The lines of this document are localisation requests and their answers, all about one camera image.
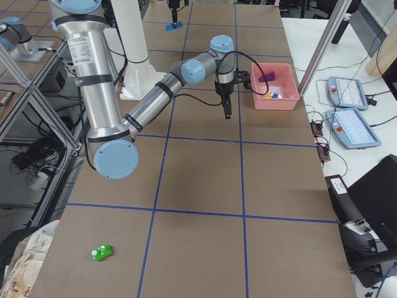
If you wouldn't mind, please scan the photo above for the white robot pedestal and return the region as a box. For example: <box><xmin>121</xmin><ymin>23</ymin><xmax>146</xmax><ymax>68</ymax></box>
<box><xmin>111</xmin><ymin>0</ymin><xmax>165</xmax><ymax>101</ymax></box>

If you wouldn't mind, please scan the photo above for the far teach pendant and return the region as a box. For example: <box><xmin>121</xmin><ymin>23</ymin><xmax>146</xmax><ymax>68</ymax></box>
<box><xmin>327</xmin><ymin>76</ymin><xmax>368</xmax><ymax>111</ymax></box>

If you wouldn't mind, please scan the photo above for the near teach pendant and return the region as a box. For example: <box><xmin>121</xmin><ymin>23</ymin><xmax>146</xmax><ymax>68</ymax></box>
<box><xmin>326</xmin><ymin>108</ymin><xmax>381</xmax><ymax>149</ymax></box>

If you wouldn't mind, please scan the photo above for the brown paper table mat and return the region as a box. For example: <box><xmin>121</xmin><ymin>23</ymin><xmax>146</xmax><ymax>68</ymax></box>
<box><xmin>29</xmin><ymin>1</ymin><xmax>357</xmax><ymax>298</ymax></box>

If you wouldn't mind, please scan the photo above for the grey power strip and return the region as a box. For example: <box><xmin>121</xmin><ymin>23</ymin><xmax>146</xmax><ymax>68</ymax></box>
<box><xmin>310</xmin><ymin>121</ymin><xmax>323</xmax><ymax>138</ymax></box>
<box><xmin>316</xmin><ymin>144</ymin><xmax>331</xmax><ymax>163</ymax></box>

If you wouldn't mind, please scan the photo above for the pink plastic box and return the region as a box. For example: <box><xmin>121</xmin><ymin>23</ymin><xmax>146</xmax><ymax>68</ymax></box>
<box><xmin>251</xmin><ymin>63</ymin><xmax>300</xmax><ymax>111</ymax></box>

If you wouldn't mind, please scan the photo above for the black office chair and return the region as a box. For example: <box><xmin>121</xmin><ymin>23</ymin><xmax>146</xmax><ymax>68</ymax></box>
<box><xmin>325</xmin><ymin>154</ymin><xmax>396</xmax><ymax>287</ymax></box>

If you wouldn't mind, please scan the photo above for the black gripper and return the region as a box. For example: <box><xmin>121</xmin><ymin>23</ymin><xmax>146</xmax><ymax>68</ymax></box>
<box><xmin>214</xmin><ymin>68</ymin><xmax>251</xmax><ymax>119</ymax></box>
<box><xmin>169</xmin><ymin>0</ymin><xmax>188</xmax><ymax>25</ymax></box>

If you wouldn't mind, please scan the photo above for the black bottle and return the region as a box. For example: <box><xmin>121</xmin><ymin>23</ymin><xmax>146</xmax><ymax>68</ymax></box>
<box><xmin>331</xmin><ymin>13</ymin><xmax>351</xmax><ymax>44</ymax></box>

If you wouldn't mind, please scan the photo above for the long blue block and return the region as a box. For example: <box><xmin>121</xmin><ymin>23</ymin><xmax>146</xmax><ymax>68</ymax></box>
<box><xmin>165</xmin><ymin>21</ymin><xmax>184</xmax><ymax>32</ymax></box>

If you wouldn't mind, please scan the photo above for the green block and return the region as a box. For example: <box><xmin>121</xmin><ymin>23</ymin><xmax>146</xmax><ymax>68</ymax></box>
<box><xmin>91</xmin><ymin>243</ymin><xmax>113</xmax><ymax>261</ymax></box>

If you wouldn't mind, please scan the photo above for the aluminium frame post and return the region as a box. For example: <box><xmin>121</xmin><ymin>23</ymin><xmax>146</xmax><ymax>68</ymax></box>
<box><xmin>298</xmin><ymin>0</ymin><xmax>352</xmax><ymax>97</ymax></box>

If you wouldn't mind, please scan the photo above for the teach pendant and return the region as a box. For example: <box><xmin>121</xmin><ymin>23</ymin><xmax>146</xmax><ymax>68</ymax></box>
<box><xmin>326</xmin><ymin>108</ymin><xmax>381</xmax><ymax>149</ymax></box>
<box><xmin>327</xmin><ymin>76</ymin><xmax>368</xmax><ymax>111</ymax></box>

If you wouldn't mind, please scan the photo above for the purple sloped block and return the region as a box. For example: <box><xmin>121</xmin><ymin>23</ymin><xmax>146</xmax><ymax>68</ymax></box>
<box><xmin>258</xmin><ymin>71</ymin><xmax>275</xmax><ymax>83</ymax></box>

